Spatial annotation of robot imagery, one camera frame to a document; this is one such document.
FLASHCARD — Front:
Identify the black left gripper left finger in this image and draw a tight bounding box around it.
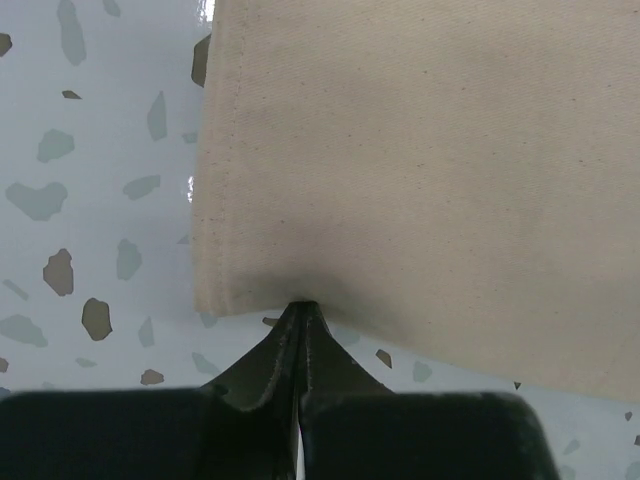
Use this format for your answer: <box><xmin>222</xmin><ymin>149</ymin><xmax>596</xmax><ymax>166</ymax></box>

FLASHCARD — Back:
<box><xmin>1</xmin><ymin>304</ymin><xmax>300</xmax><ymax>479</ymax></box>

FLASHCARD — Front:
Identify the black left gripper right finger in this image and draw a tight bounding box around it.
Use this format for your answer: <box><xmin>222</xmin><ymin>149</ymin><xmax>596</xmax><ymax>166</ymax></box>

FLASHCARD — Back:
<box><xmin>298</xmin><ymin>302</ymin><xmax>559</xmax><ymax>480</ymax></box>

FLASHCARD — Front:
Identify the beige cloth wrap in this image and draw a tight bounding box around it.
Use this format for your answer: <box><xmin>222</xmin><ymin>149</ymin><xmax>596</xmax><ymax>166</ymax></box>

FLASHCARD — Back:
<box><xmin>191</xmin><ymin>1</ymin><xmax>639</xmax><ymax>402</ymax></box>

